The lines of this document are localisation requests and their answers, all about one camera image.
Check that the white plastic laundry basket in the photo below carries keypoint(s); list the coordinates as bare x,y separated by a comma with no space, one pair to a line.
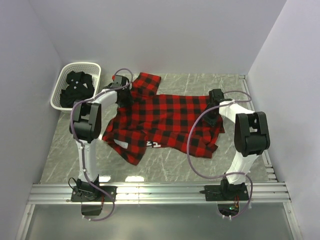
90,68

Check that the red black plaid shirt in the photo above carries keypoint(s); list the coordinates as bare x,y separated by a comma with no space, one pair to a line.
160,121

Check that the aluminium mounting rail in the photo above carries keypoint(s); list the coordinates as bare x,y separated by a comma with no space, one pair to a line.
141,193

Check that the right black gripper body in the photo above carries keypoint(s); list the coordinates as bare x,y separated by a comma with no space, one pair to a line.
211,118

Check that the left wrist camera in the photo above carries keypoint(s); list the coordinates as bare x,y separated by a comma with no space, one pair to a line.
119,81

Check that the black shirt in basket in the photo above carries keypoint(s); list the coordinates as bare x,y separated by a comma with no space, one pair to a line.
79,87

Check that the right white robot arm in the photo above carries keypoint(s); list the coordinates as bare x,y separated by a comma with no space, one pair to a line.
241,164

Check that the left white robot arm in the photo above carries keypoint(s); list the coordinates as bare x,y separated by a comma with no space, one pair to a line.
86,126

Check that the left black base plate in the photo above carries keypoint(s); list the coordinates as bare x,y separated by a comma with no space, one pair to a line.
93,195

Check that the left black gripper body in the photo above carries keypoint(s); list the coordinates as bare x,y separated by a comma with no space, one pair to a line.
127,98

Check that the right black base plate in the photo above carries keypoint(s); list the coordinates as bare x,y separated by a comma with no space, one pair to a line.
219,193

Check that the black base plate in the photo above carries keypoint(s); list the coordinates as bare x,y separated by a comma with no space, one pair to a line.
219,193
93,195

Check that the aluminium side rail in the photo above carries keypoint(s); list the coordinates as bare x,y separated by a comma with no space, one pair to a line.
258,142

